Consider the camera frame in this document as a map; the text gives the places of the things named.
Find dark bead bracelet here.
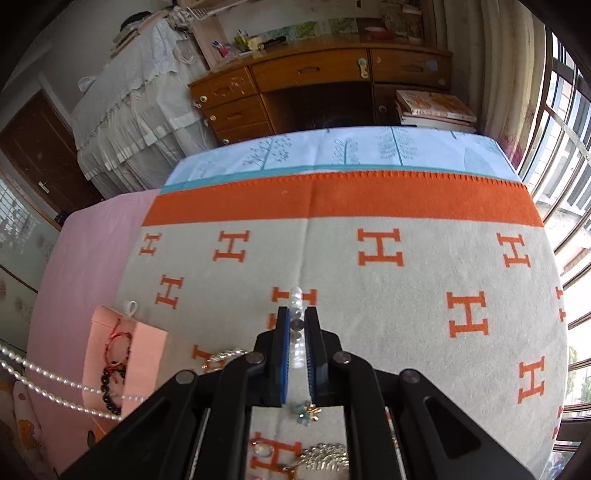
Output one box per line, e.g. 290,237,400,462
100,367,125,416

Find silver chain bracelet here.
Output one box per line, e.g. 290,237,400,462
201,348,250,374

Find beige curtain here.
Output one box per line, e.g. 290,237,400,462
443,0,548,171

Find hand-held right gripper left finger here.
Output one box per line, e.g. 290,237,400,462
60,306,292,480

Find pink jewelry box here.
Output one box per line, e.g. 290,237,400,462
82,300,169,437

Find pearl necklace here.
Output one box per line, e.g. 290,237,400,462
0,344,123,422

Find brown door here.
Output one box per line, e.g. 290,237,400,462
0,90,100,227

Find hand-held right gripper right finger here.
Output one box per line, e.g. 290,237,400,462
304,306,536,480

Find wooden desk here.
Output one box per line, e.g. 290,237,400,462
188,44,455,148

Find cartoon print cushion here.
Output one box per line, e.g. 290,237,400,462
9,381,49,467

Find white bead bracelet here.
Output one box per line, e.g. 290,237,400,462
288,286,307,370

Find red string bracelet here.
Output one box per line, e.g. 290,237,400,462
104,318,134,367

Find silver leaf brooch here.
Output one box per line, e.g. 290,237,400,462
281,443,349,472

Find stack of books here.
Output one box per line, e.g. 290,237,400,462
394,89,478,134

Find orange and grey lettered blanket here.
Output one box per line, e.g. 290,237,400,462
95,170,570,480

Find white lace covered furniture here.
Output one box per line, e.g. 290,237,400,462
71,16,218,199

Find window frame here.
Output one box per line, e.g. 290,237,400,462
517,28,591,462

